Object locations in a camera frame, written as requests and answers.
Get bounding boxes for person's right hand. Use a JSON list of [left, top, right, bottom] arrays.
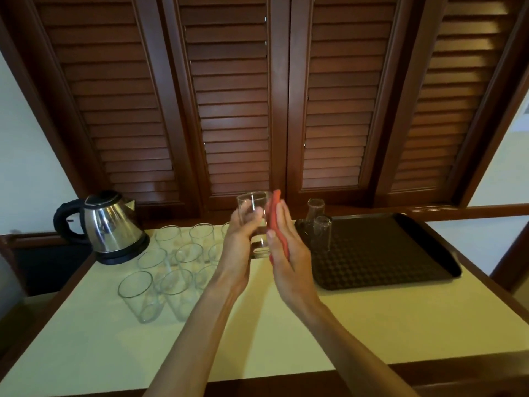
[[266, 198, 324, 317]]

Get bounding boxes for person's left hand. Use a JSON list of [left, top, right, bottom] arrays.
[[213, 200, 265, 297]]

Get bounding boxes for red cloth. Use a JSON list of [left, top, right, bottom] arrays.
[[266, 189, 290, 266]]

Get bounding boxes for group of clear glasses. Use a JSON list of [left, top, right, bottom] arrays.
[[117, 222, 230, 325]]

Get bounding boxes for dark brown textured tray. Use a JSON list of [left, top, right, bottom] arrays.
[[294, 213, 463, 292]]

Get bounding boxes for person's right forearm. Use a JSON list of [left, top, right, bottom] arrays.
[[303, 303, 420, 397]]

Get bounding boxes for person's left forearm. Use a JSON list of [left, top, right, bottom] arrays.
[[143, 276, 240, 397]]

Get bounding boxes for steel electric kettle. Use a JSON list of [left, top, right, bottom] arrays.
[[95, 234, 150, 266], [52, 190, 150, 266]]

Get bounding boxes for brown louvered wooden shutter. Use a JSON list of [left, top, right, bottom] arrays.
[[285, 0, 433, 207], [371, 0, 529, 207], [12, 0, 201, 213], [161, 0, 292, 211]]

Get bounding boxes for white paper notice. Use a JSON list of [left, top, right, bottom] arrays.
[[510, 90, 529, 133]]

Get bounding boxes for brown wooden wall rail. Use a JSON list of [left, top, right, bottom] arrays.
[[409, 203, 529, 223]]

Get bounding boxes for brown wooden door frame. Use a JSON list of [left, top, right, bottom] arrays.
[[489, 221, 529, 292]]

